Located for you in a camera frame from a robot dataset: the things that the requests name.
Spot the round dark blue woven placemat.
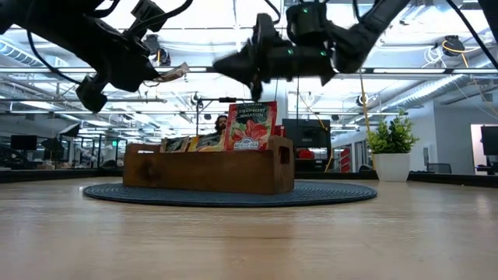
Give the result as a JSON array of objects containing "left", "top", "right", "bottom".
[{"left": 82, "top": 180, "right": 378, "bottom": 208}]

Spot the brown tea bag packet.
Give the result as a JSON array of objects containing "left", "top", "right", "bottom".
[
  {"left": 160, "top": 135, "right": 191, "bottom": 154},
  {"left": 153, "top": 61, "right": 191, "bottom": 83}
]

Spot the green plant in white pot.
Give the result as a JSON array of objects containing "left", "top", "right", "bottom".
[{"left": 365, "top": 110, "right": 421, "bottom": 183}]

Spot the silver ventilation duct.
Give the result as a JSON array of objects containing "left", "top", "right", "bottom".
[{"left": 381, "top": 50, "right": 498, "bottom": 114}]

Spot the orange tea bag packet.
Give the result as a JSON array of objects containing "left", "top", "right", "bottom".
[{"left": 188, "top": 133, "right": 226, "bottom": 153}]

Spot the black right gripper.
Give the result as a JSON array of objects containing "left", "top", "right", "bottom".
[{"left": 212, "top": 12, "right": 338, "bottom": 103}]

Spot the person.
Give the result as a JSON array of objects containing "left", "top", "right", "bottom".
[{"left": 213, "top": 114, "right": 229, "bottom": 136}]

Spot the wooden three-compartment box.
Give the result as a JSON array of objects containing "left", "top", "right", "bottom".
[{"left": 122, "top": 135, "right": 296, "bottom": 195}]

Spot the black computer monitor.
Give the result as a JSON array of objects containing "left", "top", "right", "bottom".
[
  {"left": 10, "top": 134, "right": 39, "bottom": 152},
  {"left": 480, "top": 124, "right": 498, "bottom": 157}
]

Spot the black aluminium table frame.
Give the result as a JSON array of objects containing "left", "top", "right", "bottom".
[{"left": 0, "top": 166, "right": 498, "bottom": 190}]

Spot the black ceiling cable reel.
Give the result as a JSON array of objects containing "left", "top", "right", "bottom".
[{"left": 443, "top": 34, "right": 466, "bottom": 58}]

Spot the yellow extension cord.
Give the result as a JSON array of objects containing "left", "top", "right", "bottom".
[{"left": 357, "top": 72, "right": 375, "bottom": 168}]

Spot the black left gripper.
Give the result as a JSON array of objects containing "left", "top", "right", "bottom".
[{"left": 75, "top": 0, "right": 169, "bottom": 114}]

